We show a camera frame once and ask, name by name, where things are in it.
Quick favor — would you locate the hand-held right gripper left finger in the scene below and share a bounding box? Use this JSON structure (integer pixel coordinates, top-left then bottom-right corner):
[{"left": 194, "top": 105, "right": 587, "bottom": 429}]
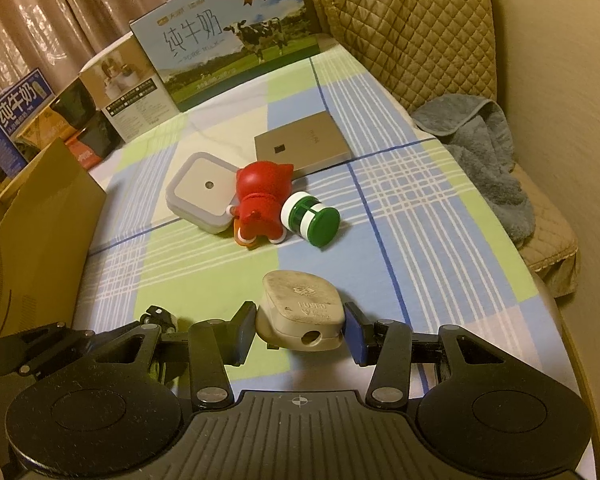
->
[{"left": 82, "top": 301, "right": 257, "bottom": 413}]

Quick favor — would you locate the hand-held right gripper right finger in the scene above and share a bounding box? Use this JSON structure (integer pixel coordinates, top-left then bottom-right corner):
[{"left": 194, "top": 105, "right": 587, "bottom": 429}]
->
[{"left": 344, "top": 301, "right": 516, "bottom": 408}]

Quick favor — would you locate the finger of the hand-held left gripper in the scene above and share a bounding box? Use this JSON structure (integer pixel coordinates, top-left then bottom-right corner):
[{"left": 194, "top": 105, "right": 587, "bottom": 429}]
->
[{"left": 0, "top": 322, "right": 91, "bottom": 377}]

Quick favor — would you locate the cream plug adapter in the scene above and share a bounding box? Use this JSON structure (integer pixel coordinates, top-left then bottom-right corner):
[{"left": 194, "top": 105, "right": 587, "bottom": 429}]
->
[{"left": 256, "top": 270, "right": 342, "bottom": 352}]

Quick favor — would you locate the cardboard box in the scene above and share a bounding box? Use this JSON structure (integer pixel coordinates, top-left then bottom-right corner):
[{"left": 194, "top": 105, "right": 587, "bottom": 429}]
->
[{"left": 0, "top": 137, "right": 107, "bottom": 346}]

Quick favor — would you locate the red figurine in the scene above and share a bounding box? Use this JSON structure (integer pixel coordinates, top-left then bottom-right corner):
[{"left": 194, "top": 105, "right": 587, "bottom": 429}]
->
[{"left": 228, "top": 160, "right": 294, "bottom": 250}]

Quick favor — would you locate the gold router box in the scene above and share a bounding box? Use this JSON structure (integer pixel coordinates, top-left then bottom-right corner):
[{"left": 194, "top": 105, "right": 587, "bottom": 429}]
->
[{"left": 253, "top": 112, "right": 353, "bottom": 178}]

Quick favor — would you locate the checked tablecloth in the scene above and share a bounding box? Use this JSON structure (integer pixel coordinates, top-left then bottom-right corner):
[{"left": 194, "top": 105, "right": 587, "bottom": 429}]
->
[{"left": 72, "top": 40, "right": 581, "bottom": 401}]

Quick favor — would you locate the green white bottle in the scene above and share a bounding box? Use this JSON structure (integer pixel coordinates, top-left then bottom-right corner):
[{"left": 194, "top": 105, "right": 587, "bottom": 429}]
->
[{"left": 280, "top": 192, "right": 341, "bottom": 250}]

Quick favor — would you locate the white square container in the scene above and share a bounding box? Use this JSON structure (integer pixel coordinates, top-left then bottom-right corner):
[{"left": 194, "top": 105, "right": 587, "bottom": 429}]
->
[{"left": 166, "top": 152, "right": 241, "bottom": 235}]

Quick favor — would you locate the grey towel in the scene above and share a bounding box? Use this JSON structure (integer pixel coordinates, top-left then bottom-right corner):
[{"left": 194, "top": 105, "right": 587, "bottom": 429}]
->
[{"left": 411, "top": 94, "right": 536, "bottom": 250}]

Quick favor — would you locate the dark instant noodle bowl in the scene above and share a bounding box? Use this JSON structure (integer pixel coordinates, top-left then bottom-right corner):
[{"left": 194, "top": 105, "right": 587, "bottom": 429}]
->
[{"left": 62, "top": 110, "right": 123, "bottom": 170}]

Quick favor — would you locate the blue milk carton box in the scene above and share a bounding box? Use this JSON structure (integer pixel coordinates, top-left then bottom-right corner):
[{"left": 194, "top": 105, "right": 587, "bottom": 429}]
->
[{"left": 0, "top": 67, "right": 56, "bottom": 178}]

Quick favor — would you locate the white product box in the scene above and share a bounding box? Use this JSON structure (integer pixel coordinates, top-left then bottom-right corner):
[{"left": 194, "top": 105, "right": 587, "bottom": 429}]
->
[{"left": 78, "top": 35, "right": 178, "bottom": 142}]

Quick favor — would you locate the cow print milk box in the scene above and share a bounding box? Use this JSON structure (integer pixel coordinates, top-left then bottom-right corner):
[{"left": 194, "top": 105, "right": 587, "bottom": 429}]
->
[{"left": 130, "top": 0, "right": 321, "bottom": 112}]

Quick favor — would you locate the quilted beige chair cover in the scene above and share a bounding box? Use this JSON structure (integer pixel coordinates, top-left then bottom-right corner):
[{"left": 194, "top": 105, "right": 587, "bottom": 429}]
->
[{"left": 300, "top": 0, "right": 581, "bottom": 296}]

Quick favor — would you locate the beige curtain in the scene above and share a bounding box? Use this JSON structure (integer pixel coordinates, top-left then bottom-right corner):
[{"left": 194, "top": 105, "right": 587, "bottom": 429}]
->
[{"left": 0, "top": 0, "right": 301, "bottom": 111}]

